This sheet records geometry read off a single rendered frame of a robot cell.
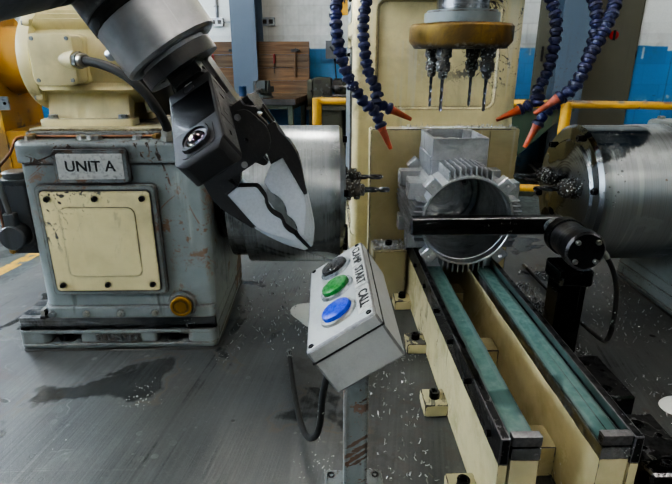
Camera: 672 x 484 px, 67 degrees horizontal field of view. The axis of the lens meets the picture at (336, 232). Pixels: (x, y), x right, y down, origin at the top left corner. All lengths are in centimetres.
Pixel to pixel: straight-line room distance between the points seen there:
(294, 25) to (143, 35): 571
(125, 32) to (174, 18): 4
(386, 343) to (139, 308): 58
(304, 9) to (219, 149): 577
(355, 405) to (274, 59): 553
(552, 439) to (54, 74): 85
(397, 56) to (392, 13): 9
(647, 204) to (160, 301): 83
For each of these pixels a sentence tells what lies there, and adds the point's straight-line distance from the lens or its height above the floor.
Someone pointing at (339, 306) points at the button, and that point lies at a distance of 45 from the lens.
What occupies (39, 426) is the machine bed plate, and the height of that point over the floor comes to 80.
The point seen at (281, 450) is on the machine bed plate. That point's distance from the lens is 72.
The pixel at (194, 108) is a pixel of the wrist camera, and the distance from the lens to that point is 44.
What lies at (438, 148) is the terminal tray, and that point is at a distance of 94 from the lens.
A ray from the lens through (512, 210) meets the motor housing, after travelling 91.
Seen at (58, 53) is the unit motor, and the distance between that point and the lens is 90.
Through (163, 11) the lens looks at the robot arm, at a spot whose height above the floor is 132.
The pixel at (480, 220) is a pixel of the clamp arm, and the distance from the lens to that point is 87.
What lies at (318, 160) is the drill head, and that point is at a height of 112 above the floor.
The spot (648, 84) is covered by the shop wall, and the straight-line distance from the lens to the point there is 646.
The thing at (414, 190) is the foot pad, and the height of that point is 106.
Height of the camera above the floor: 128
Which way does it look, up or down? 19 degrees down
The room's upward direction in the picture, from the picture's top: straight up
